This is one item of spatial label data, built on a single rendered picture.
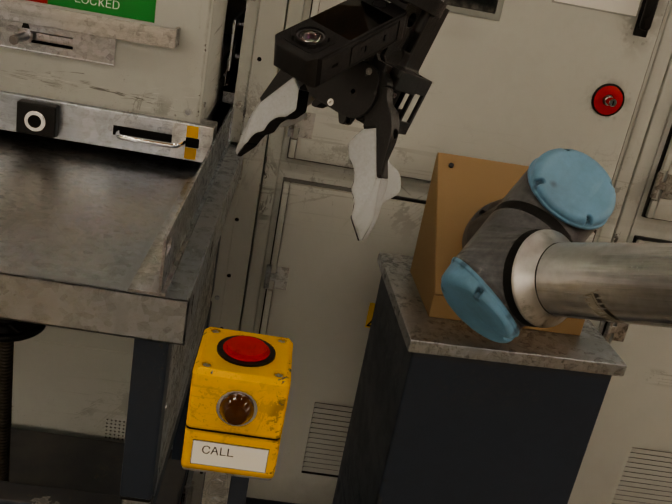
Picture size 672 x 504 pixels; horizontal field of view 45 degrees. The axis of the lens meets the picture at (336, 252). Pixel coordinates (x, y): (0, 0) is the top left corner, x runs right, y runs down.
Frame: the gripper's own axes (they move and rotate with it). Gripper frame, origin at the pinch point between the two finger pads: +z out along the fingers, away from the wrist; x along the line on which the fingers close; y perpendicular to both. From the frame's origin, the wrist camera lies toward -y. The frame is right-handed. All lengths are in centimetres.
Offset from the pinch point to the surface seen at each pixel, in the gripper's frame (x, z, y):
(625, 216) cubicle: -5, -1, 106
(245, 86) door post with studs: 56, 7, 60
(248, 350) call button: -5.2, 11.8, -4.0
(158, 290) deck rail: 14.0, 19.4, 6.4
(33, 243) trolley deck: 31.6, 24.2, 4.2
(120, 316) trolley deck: 16.1, 24.1, 4.9
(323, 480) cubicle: 16, 79, 90
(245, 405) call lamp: -8.6, 14.4, -6.5
